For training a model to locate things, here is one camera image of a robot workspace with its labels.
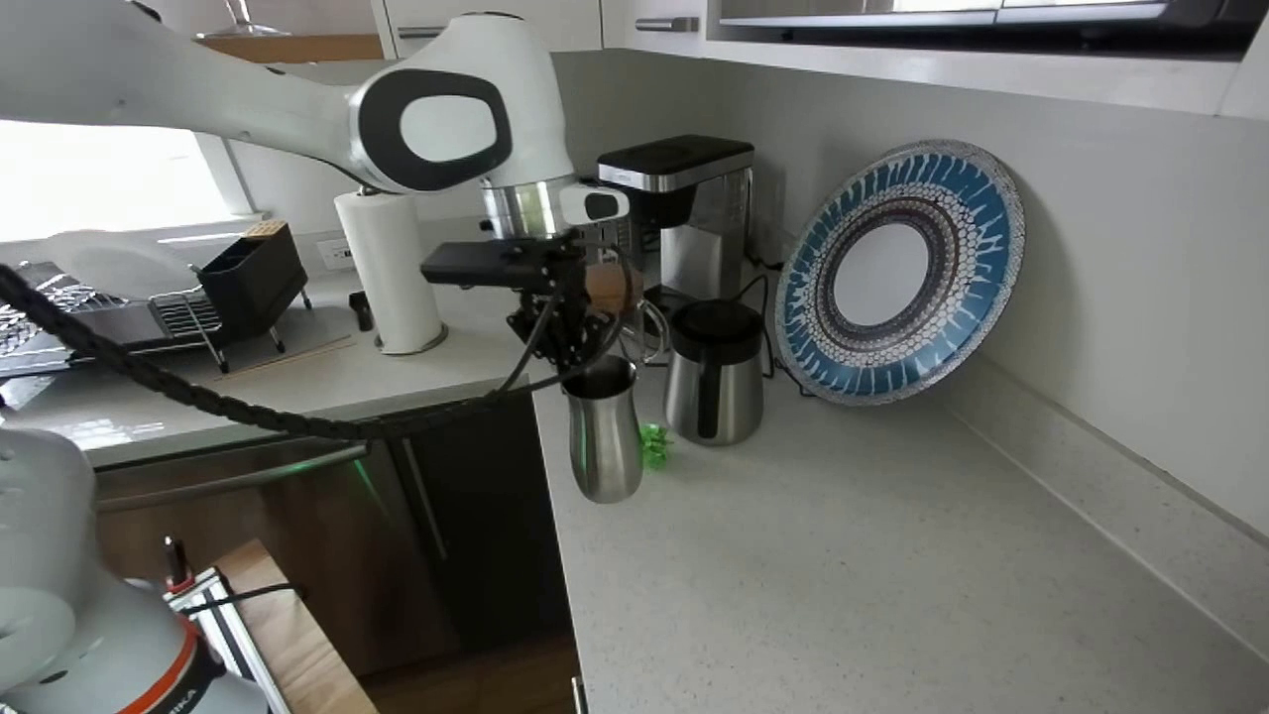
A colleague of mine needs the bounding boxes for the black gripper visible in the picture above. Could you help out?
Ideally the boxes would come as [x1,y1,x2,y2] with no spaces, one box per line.
[509,235,632,393]

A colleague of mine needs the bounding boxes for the metallic steel cup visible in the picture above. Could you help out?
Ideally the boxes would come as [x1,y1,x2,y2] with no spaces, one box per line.
[562,357,644,504]

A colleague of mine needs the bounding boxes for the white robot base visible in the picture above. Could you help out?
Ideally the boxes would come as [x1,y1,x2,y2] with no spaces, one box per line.
[0,416,274,714]

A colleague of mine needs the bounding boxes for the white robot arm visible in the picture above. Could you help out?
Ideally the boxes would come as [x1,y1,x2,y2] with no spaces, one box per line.
[0,0,627,373]

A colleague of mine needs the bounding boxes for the small green plastic object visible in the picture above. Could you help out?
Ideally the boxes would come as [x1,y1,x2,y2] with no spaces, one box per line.
[638,420,671,468]

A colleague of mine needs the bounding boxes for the steel coffee carafe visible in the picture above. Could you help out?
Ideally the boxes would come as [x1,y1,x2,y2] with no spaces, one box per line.
[668,301,761,449]

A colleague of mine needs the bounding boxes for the black steel coffee maker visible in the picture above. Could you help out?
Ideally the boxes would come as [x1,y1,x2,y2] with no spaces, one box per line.
[599,133,754,315]

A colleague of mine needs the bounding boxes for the white paper towel roll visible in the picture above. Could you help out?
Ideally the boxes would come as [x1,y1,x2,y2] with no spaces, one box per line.
[335,190,445,357]

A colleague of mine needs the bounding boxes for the blue white decorative plate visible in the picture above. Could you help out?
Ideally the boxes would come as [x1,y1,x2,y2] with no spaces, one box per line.
[770,139,1026,403]

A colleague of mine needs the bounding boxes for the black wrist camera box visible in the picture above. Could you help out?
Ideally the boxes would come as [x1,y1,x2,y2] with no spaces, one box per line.
[419,242,545,288]

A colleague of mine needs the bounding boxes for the black braided cable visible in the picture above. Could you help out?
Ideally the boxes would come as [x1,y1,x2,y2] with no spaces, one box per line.
[0,235,627,449]

